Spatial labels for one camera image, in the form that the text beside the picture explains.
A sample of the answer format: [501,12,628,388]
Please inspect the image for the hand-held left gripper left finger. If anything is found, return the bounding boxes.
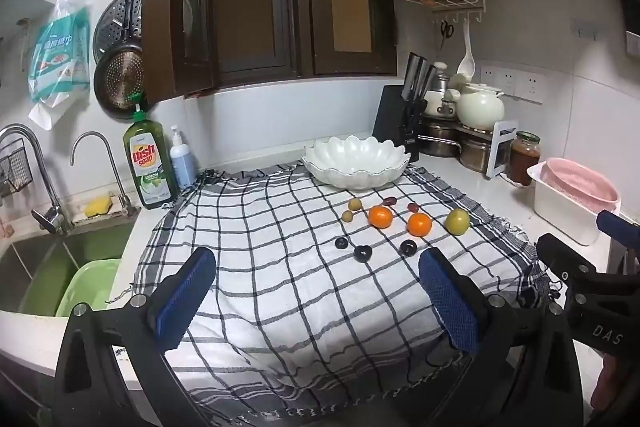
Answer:
[52,247,218,427]

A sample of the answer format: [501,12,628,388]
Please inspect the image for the large steel faucet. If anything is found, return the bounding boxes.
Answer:
[0,123,76,235]

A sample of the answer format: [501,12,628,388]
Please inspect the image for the blue pump soap bottle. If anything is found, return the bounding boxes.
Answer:
[169,125,197,188]

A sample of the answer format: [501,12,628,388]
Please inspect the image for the black white checkered cloth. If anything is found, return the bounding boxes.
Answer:
[107,164,556,425]

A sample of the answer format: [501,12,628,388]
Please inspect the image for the slim steel faucet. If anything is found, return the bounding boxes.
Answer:
[71,132,142,219]

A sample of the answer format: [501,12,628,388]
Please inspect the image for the steel pots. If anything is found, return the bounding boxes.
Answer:
[417,114,518,180]

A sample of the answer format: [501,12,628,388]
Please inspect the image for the steel sink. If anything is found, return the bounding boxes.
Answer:
[0,222,136,315]

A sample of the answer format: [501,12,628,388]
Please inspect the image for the white plastic tub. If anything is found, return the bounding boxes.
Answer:
[526,161,623,246]

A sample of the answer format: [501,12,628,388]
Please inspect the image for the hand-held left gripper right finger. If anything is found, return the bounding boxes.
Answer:
[417,248,586,427]

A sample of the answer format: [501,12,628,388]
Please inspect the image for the small steel pot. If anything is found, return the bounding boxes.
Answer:
[459,134,496,172]

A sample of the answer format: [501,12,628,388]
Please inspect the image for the green dish soap bottle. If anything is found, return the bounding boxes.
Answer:
[123,92,181,210]

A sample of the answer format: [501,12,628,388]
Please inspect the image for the white scalloped bowl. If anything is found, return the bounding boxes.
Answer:
[301,135,411,192]

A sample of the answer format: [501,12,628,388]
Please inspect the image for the yellow sponge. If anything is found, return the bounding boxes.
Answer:
[83,195,113,218]

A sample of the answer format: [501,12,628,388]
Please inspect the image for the wide steel pot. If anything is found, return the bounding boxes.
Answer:
[419,119,463,158]

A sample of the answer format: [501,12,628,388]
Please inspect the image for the cream ceramic pot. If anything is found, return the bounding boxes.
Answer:
[456,82,506,130]

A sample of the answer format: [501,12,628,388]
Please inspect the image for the black handled knife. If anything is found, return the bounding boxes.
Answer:
[421,64,437,105]
[412,59,432,102]
[402,53,427,100]

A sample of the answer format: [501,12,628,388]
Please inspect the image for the white ladle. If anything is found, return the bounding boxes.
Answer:
[456,19,476,75]

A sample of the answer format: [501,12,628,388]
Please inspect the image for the green citrus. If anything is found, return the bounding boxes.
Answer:
[444,208,470,236]

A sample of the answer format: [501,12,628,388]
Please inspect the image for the hanging plastic bag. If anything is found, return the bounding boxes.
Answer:
[27,0,93,130]

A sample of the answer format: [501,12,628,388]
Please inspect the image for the glass jar of sauce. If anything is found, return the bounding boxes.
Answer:
[507,131,542,186]

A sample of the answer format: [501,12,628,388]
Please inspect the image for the green plastic basin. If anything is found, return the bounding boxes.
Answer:
[55,258,122,318]

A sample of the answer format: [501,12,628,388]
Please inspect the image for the black knife block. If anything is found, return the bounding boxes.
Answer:
[372,85,426,162]

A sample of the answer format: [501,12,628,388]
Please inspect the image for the person's right hand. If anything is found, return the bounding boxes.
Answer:
[592,352,623,408]

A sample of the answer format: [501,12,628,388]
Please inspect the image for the white enamel pot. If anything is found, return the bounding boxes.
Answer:
[425,88,461,120]

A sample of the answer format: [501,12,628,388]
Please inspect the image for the orange tangerine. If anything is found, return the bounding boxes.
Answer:
[406,212,432,238]
[368,205,394,229]

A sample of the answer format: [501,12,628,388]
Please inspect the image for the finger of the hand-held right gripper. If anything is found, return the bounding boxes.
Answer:
[536,233,598,280]
[596,209,640,254]

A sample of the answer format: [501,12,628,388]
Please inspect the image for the dark frying pan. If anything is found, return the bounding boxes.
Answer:
[93,0,147,121]

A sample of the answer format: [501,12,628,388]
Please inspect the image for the black wire basket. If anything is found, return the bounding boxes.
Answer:
[0,142,35,198]

